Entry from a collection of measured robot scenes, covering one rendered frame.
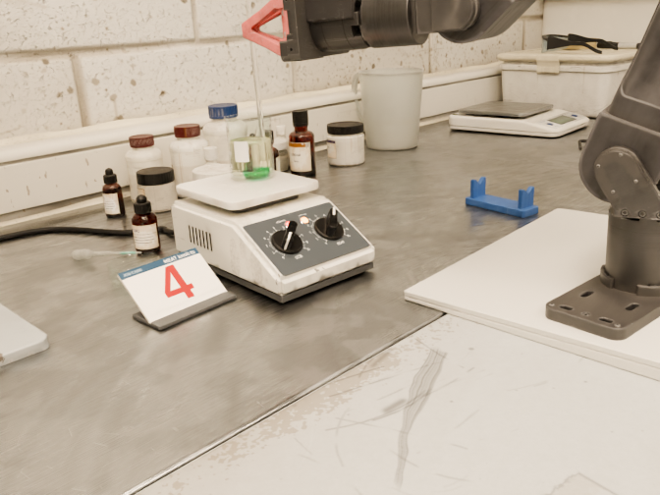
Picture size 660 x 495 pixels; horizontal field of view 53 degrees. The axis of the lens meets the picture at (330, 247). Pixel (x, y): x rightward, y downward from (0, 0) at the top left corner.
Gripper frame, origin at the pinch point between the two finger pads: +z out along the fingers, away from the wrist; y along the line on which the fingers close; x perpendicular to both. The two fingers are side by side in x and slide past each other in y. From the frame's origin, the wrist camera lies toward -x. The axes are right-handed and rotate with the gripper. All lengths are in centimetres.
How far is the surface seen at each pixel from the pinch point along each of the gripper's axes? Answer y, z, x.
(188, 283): 16.0, -0.7, 23.0
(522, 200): -23.5, -22.8, 23.8
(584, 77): -106, -15, 16
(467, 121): -81, 4, 22
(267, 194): 6.6, -4.5, 16.4
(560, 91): -108, -10, 19
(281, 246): 10.5, -8.4, 20.3
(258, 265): 12.7, -7.0, 21.7
